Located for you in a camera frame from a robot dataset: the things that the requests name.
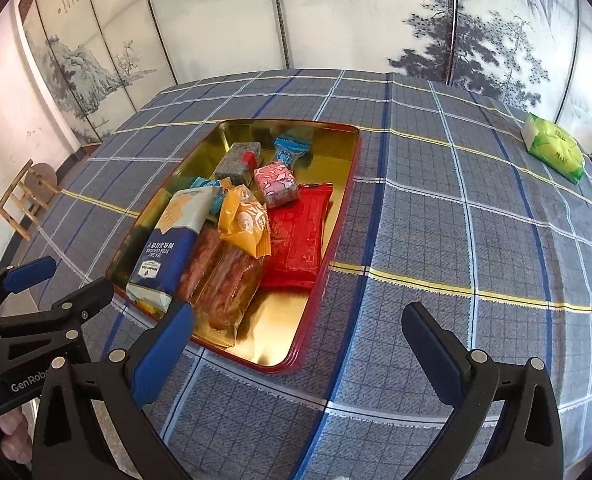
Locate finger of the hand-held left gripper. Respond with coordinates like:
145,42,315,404
0,277,114,356
0,256,57,321

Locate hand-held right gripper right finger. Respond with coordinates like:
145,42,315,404
401,301,564,480

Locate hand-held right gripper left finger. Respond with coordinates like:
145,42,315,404
32,301,195,480

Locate navy cracker packet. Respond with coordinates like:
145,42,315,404
126,187,219,313

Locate clear sausage packet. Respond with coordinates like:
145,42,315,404
176,227,224,306
196,245,264,348

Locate orange snack packet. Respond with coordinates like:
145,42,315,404
217,184,272,259

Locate small blue candy packet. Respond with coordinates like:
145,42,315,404
188,176,222,193
208,185,234,221

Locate red snack packet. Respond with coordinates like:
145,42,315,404
258,183,334,289

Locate clear packet grey contents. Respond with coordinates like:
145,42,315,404
215,142,263,190

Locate pink patterned snack packet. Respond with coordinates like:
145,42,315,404
252,161,299,208

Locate red tin box gold inside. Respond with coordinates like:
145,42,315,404
105,119,364,373

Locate blue packet dark candy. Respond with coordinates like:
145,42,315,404
273,131,313,171

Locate person's left hand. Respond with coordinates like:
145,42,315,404
0,402,34,466

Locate small wooden stool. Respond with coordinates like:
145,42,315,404
0,159,61,242

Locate plaid grey blue tablecloth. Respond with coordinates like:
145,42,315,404
13,67,592,480

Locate green tissue pack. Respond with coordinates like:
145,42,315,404
521,112,587,182

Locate ink landscape folding screen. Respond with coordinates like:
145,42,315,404
23,0,592,161

